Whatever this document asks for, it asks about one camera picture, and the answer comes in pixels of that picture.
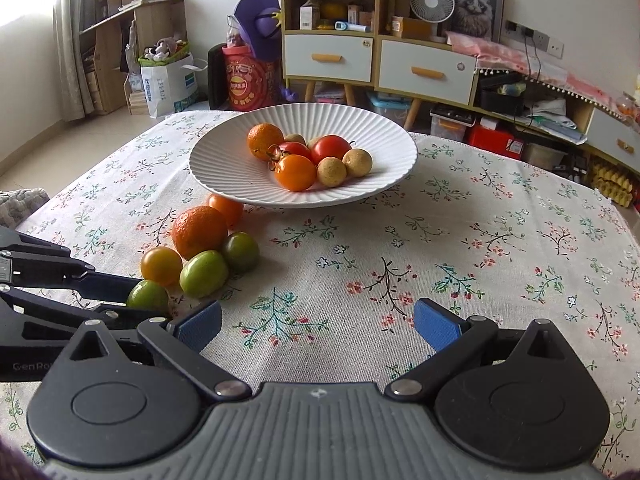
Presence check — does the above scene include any yellow orange tomato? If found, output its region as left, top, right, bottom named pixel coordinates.
left=140, top=246, right=182, bottom=288

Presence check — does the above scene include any green oval tomato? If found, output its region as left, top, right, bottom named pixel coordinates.
left=179, top=250, right=229, bottom=299

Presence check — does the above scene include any dark green tomato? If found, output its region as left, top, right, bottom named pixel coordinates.
left=221, top=232, right=260, bottom=273

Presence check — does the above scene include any large orange mandarin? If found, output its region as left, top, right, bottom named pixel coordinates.
left=171, top=206, right=228, bottom=260

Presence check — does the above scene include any orange round tomato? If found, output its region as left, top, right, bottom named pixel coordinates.
left=274, top=155, right=317, bottom=192

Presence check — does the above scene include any tan longan fruit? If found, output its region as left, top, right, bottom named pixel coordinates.
left=317, top=157, right=347, bottom=188
left=342, top=148, right=373, bottom=178
left=284, top=133, right=306, bottom=145

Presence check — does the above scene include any red tomato with stem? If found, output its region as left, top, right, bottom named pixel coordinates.
left=267, top=141, right=311, bottom=171

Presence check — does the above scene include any small orange mandarin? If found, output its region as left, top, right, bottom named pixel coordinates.
left=246, top=122, right=284, bottom=162

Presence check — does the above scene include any large red tomato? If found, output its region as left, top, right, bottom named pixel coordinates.
left=310, top=134, right=352, bottom=165

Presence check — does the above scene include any grey knit cushion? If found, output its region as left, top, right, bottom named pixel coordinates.
left=0, top=188, right=50, bottom=229

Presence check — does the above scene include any floral tablecloth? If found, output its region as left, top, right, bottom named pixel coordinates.
left=18, top=112, right=639, bottom=478

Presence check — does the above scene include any white ribbed plate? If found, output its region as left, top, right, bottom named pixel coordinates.
left=189, top=103, right=418, bottom=209

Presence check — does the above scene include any white paper shopping bag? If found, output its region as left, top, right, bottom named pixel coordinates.
left=141, top=54, right=208, bottom=119

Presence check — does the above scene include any red box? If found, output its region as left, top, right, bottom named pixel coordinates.
left=466, top=124, right=524, bottom=159

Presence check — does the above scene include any grey curtain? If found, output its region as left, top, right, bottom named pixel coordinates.
left=53, top=0, right=94, bottom=122

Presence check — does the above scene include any red printed bag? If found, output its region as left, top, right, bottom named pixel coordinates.
left=222, top=46, right=281, bottom=112

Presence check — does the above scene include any wooden bookshelf desk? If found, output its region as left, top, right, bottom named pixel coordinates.
left=79, top=0, right=186, bottom=115

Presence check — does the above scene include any pink cloth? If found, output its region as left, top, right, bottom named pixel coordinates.
left=447, top=32, right=615, bottom=110

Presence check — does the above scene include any purple plush toy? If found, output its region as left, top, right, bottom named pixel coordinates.
left=234, top=0, right=281, bottom=62

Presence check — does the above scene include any framed cat picture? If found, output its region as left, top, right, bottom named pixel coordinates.
left=442, top=0, right=504, bottom=42

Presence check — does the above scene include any wooden cabinet with drawers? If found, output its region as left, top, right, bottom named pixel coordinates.
left=281, top=0, right=639, bottom=168

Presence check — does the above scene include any white desk fan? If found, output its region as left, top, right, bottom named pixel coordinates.
left=410, top=0, right=456, bottom=44

